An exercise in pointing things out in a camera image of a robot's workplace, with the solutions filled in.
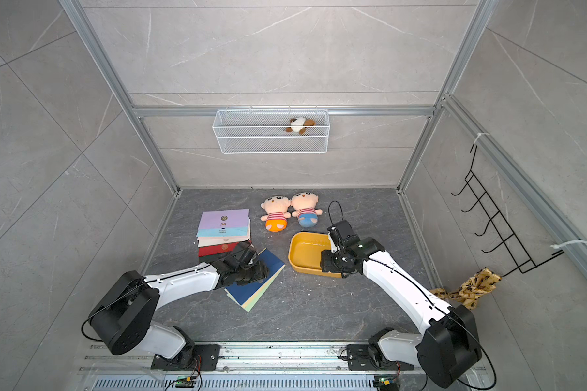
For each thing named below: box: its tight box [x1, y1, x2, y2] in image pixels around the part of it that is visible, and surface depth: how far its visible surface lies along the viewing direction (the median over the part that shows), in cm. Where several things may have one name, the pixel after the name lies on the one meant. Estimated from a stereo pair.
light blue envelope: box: [196, 226, 249, 238], surface depth 106 cm
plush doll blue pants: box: [290, 191, 324, 229], surface depth 106 cm
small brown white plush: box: [283, 117, 317, 136], surface depth 90 cm
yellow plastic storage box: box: [288, 232, 343, 279], surface depth 97 cm
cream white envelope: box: [197, 230, 252, 248], surface depth 103 cm
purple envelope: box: [198, 208, 250, 230], surface depth 110 cm
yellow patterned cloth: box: [428, 267, 503, 309], surface depth 68 cm
